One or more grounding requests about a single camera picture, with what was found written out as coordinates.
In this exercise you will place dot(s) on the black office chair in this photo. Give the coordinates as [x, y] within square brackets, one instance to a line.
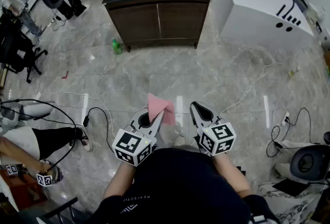
[15, 50]

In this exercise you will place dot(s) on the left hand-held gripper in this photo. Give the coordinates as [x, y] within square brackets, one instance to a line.
[129, 145]

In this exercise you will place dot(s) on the white socket block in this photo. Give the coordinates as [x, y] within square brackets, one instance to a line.
[37, 95]

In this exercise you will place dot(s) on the pink cloth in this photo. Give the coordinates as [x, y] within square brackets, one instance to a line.
[165, 109]

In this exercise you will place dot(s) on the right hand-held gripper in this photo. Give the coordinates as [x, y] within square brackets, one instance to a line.
[219, 139]

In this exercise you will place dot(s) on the marble pattern table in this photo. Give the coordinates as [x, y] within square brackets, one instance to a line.
[291, 207]

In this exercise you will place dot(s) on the black bathtub faucet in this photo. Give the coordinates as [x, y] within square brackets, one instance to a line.
[291, 8]

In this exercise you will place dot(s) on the white power strip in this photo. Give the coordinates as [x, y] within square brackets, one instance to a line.
[285, 117]

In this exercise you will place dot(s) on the white fabric bundle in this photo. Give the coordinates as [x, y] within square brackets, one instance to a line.
[283, 166]

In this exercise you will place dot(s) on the black flat pad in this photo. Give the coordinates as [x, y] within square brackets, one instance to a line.
[291, 187]

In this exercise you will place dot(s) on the person's left forearm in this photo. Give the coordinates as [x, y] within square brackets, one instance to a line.
[118, 181]

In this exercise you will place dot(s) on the person's black shirt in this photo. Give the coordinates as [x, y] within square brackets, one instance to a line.
[180, 186]

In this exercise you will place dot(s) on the small yellowish bottle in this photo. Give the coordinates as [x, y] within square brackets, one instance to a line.
[293, 72]

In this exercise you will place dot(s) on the reddish brown box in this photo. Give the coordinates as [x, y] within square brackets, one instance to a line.
[23, 189]

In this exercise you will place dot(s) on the white bathtub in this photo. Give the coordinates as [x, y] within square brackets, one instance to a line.
[252, 6]

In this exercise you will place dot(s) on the green plastic bottle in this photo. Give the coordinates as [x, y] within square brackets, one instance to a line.
[117, 47]

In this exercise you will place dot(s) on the person's right forearm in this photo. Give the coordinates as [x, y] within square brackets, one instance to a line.
[232, 174]

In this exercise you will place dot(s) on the person's right shoe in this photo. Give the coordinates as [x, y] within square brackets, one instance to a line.
[179, 140]

